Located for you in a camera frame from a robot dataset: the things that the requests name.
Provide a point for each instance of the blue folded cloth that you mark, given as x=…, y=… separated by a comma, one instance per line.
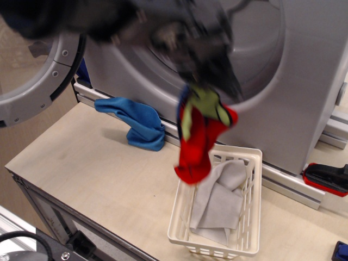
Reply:
x=146, y=130

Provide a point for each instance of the round grey machine door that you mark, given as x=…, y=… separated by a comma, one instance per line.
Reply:
x=35, y=72

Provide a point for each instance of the green cloth with black trim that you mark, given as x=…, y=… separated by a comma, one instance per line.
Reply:
x=207, y=102

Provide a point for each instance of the white plastic laundry basket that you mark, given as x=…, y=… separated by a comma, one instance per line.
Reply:
x=244, y=241

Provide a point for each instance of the aluminium extrusion rail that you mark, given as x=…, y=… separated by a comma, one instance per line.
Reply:
x=283, y=182

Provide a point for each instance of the light blue cloth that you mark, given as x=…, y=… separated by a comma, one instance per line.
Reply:
x=183, y=97

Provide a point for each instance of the blue black clamp corner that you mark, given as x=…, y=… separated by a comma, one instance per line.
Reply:
x=340, y=252

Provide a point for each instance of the grey felt cloth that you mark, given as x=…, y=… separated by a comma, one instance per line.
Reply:
x=218, y=202

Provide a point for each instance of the grey toy washing machine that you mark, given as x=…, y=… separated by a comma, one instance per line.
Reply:
x=290, y=58

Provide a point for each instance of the black metal bracket plate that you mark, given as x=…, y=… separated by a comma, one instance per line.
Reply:
x=59, y=248

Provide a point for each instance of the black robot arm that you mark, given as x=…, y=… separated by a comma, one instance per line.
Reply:
x=194, y=35

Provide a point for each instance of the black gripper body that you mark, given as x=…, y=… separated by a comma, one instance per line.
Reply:
x=206, y=61

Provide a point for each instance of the red cloth with black trim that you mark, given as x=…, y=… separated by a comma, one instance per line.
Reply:
x=198, y=135

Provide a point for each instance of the red and black clamp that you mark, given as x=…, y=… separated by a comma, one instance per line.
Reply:
x=327, y=178

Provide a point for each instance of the aluminium table frame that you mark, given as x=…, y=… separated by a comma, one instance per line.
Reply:
x=71, y=228

